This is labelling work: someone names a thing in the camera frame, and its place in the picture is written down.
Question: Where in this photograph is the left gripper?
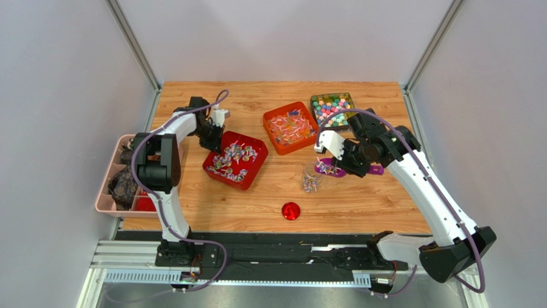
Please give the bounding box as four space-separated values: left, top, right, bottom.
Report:
191 122 225 155

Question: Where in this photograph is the purple plastic scoop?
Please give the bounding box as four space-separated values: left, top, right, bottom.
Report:
314 158 385 178

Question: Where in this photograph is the red tray of swirl lollipops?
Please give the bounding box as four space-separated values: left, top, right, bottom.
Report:
202 131 269 191

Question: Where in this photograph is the clear plastic jar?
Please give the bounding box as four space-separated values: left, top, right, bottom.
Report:
301 162 323 193

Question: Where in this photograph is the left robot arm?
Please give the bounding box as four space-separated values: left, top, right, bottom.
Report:
130 96 230 259

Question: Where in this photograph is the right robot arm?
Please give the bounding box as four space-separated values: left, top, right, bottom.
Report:
317 108 497 293

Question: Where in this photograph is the clear tray of colourful candies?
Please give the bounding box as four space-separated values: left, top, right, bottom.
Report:
309 92 354 132

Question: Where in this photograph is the orange tray of lollipops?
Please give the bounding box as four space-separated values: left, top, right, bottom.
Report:
263 101 318 155

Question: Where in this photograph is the red jar lid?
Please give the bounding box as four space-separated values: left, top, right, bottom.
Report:
281 202 301 221

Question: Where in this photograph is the pink organizer basket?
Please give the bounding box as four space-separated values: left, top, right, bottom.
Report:
95 133 184 219

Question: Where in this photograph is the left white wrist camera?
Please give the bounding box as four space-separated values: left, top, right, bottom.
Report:
210 105 230 128

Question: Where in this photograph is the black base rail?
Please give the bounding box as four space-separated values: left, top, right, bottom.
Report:
155 232 410 282

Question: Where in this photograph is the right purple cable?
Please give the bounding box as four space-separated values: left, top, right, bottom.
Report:
315 108 487 298

